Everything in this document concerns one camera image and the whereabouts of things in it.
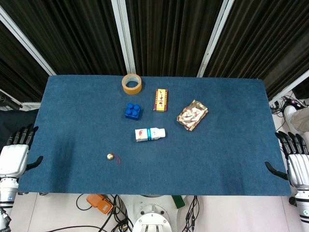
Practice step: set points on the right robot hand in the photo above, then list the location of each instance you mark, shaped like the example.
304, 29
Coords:
297, 166

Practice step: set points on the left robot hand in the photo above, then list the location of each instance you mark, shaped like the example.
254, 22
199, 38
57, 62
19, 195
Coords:
13, 157

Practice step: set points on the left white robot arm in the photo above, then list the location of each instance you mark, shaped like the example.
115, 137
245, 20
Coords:
7, 193

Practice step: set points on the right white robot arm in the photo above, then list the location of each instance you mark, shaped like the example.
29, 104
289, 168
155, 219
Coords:
303, 205

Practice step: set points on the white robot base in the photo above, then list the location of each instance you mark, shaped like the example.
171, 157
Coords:
152, 215

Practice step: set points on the small golden bell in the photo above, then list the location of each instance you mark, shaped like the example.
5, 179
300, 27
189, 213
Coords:
110, 156

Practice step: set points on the white shoe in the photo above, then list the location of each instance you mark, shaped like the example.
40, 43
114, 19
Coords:
289, 112

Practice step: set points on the orange foot pedal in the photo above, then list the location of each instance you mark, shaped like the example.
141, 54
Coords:
99, 204

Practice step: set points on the gold foil snack packet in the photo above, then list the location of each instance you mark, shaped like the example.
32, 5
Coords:
192, 114

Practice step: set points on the blue toy building block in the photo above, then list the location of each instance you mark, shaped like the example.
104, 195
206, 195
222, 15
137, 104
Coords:
133, 111

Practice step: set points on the small white plastic bottle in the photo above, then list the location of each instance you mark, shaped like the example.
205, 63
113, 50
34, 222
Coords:
149, 134

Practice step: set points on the brown packing tape roll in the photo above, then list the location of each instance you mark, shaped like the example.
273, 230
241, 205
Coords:
131, 83

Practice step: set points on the blue felt table mat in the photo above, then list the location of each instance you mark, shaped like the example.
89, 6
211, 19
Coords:
154, 135

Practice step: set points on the red yellow rectangular box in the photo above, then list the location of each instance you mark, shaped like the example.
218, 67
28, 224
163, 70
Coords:
161, 100

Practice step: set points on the black pleated curtain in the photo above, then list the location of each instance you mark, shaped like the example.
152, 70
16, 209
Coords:
169, 36

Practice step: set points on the white aluminium frame post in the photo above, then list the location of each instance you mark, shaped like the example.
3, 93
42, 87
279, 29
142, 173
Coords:
123, 36
25, 42
288, 87
213, 37

